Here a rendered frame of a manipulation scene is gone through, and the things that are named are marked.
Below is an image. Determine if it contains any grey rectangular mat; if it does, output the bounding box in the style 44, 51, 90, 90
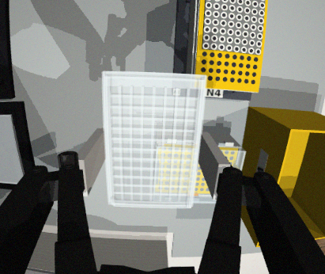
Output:
0, 0, 325, 257

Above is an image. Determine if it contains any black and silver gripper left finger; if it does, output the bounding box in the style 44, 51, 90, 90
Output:
0, 128, 105, 274

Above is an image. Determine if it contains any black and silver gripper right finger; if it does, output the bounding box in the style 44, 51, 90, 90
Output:
198, 131, 325, 274

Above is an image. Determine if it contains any black rectangular frame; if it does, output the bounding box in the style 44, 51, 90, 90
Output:
0, 101, 35, 190

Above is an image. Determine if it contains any yellow bin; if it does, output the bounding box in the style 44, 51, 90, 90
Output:
242, 106, 325, 240

